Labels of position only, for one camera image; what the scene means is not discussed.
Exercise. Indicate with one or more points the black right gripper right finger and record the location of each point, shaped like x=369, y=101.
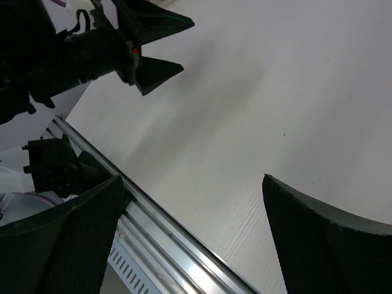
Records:
x=323, y=249

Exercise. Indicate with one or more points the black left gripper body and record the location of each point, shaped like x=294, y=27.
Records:
x=95, y=48

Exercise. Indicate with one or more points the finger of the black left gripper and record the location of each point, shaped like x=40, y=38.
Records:
x=144, y=22
x=154, y=72

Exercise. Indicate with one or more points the aluminium front table rail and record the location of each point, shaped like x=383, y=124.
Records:
x=172, y=257

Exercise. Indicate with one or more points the white slotted cable duct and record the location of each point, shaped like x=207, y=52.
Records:
x=129, y=270

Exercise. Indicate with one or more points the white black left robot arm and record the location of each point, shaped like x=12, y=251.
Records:
x=39, y=62

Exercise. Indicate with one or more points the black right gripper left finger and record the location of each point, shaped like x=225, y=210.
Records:
x=63, y=249

